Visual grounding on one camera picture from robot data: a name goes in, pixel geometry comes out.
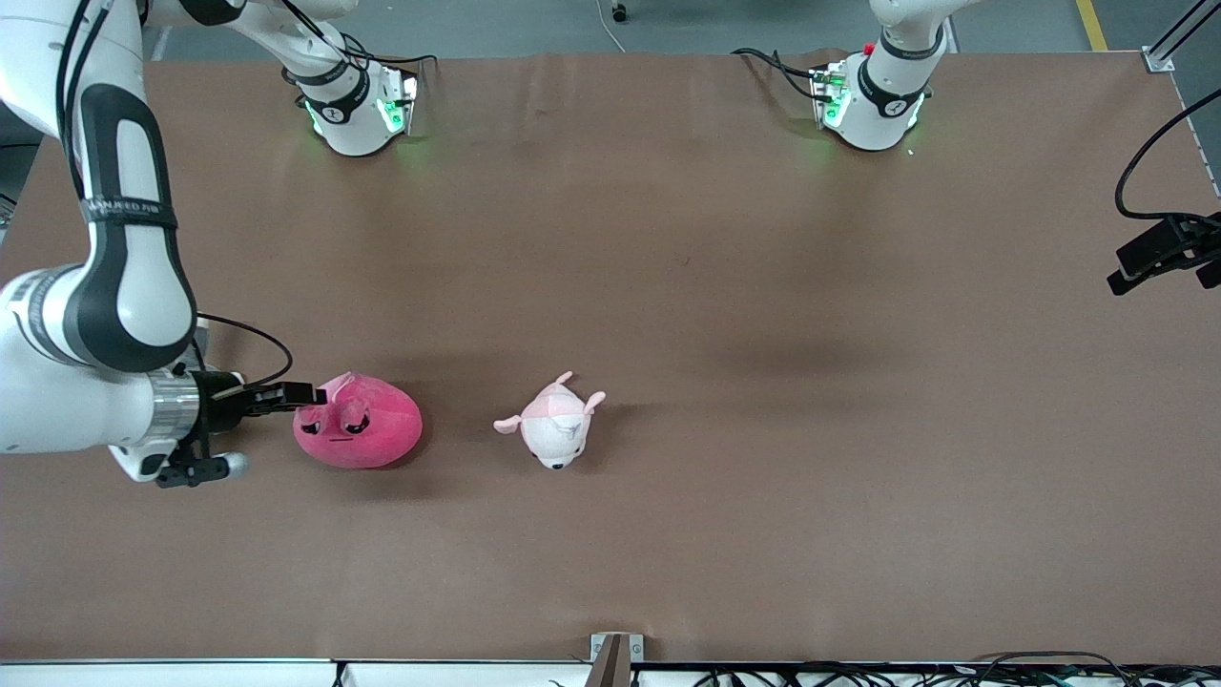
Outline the pink flamingo plush toy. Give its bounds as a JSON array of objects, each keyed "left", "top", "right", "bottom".
[{"left": 293, "top": 372, "right": 424, "bottom": 470}]

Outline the white pink pig plush toy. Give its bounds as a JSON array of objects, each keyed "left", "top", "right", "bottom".
[{"left": 493, "top": 371, "right": 608, "bottom": 471}]

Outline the white table edge strip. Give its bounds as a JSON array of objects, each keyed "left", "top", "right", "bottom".
[{"left": 0, "top": 658, "right": 594, "bottom": 687}]

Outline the brown table cover sheet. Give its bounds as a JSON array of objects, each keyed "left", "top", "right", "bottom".
[{"left": 0, "top": 50, "right": 1221, "bottom": 666}]

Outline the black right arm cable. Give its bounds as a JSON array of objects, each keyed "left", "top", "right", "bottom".
[{"left": 195, "top": 312, "right": 295, "bottom": 388}]

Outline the aluminium frame profile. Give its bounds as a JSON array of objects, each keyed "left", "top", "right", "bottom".
[{"left": 1143, "top": 0, "right": 1221, "bottom": 73}]

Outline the black right base cable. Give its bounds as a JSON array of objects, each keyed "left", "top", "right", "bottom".
[{"left": 281, "top": 0, "right": 438, "bottom": 96}]

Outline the black base cable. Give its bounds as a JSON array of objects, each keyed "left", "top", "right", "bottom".
[
  {"left": 733, "top": 47, "right": 823, "bottom": 102},
  {"left": 281, "top": 0, "right": 438, "bottom": 96}
]

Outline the black left base cable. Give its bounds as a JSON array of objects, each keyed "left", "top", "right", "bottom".
[{"left": 733, "top": 47, "right": 823, "bottom": 102}]

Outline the metal table edge bracket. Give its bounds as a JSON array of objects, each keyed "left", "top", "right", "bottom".
[{"left": 590, "top": 632, "right": 645, "bottom": 687}]

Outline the white floor cable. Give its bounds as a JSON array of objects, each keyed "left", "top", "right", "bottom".
[{"left": 595, "top": 0, "right": 628, "bottom": 53}]

